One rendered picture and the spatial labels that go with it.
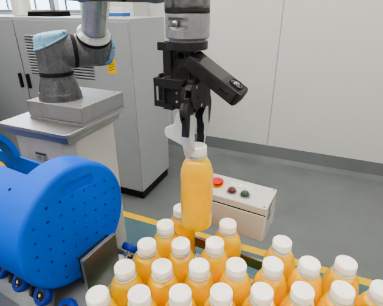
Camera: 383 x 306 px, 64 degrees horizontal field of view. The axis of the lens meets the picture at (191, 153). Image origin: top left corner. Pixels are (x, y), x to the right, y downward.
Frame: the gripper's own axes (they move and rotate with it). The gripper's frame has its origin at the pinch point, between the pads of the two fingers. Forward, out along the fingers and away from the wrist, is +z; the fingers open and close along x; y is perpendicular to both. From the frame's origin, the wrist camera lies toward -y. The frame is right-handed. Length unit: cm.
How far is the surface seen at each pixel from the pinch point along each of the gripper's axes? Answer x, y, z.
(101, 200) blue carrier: 6.0, 21.9, 16.0
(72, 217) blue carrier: 14.7, 21.9, 15.1
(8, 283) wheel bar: 24, 38, 34
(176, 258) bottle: 8.9, -0.2, 21.0
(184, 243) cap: 6.8, -0.9, 18.3
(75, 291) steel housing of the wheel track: 17.4, 22.4, 34.7
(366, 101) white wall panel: -268, -35, 54
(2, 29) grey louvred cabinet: -114, 238, -7
